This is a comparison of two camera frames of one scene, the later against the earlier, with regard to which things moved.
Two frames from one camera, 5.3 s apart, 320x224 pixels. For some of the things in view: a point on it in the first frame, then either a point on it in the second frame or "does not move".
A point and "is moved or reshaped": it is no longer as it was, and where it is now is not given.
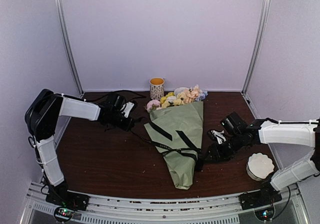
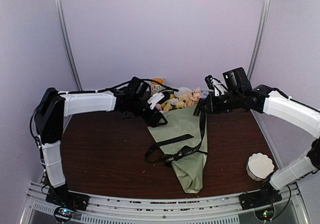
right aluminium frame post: x=261 y=36 does not move
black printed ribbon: x=196 y=153 -> x=184 y=150
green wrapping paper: x=176 y=131 is moved or reshaped
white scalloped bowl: x=259 y=166 does not move
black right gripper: x=217 y=154 -> x=212 y=106
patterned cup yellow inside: x=156 y=87 does not move
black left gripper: x=127 y=126 -> x=157 y=116
